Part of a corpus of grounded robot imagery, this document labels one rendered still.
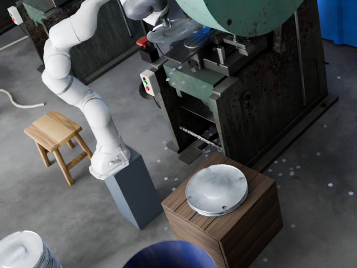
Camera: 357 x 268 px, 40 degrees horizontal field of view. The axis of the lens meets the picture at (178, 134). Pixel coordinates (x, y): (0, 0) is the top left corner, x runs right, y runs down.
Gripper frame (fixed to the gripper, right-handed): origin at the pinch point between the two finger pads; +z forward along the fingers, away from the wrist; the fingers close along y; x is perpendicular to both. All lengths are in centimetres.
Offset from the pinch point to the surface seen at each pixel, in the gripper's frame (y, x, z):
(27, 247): -85, 91, 9
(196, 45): -7.8, -10.7, 20.7
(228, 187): -81, -9, 9
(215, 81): -27.8, -15.5, 21.5
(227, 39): -7.9, -26.5, 24.9
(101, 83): 25, 72, 155
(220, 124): -48, -12, 28
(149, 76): -11.8, 18.5, 38.4
